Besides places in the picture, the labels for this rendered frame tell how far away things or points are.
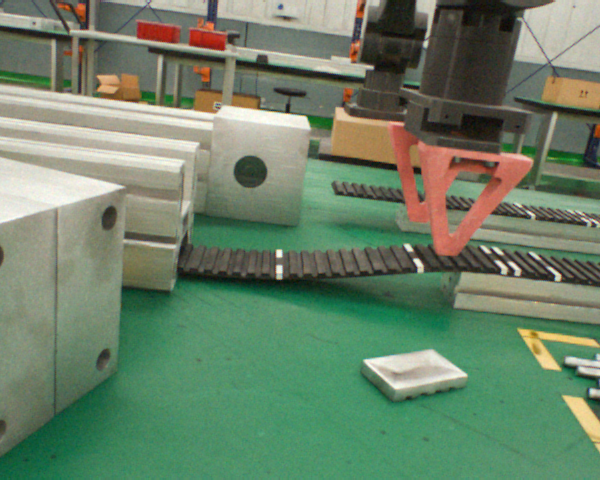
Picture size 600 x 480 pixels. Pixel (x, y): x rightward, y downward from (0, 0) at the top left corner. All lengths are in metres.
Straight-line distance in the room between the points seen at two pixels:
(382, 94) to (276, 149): 0.54
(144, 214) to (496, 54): 0.24
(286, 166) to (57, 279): 0.34
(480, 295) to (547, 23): 8.20
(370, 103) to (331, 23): 7.06
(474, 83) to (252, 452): 0.26
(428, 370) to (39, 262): 0.21
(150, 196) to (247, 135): 0.19
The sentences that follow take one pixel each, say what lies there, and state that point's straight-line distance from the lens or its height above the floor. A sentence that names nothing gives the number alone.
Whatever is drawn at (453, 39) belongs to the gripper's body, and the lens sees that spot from 0.41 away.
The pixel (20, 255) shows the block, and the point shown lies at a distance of 0.24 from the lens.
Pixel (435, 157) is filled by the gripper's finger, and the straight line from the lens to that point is 0.37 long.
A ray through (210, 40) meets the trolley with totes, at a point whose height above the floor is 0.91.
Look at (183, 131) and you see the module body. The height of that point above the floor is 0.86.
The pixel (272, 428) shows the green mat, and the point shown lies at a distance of 0.28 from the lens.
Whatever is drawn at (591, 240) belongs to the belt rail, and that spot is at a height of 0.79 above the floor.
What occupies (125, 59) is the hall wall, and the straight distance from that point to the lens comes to 8.56.
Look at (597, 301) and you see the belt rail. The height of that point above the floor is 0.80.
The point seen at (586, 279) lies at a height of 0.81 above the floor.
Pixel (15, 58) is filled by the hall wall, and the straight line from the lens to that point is 9.14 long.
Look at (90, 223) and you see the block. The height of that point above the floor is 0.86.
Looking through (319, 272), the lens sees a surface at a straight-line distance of 0.42.
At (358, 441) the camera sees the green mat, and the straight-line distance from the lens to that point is 0.29.
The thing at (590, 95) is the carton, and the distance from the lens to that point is 5.95.
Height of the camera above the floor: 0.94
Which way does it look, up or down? 17 degrees down
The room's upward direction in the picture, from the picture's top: 8 degrees clockwise
